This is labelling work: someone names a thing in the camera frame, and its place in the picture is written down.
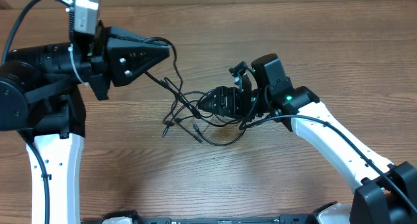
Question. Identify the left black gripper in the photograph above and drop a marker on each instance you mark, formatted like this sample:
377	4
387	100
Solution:
113	60

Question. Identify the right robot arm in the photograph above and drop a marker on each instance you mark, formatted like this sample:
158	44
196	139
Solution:
383	192

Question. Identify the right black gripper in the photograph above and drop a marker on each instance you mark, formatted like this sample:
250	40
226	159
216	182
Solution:
221	95

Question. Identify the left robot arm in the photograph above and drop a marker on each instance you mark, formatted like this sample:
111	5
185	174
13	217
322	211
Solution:
40	99

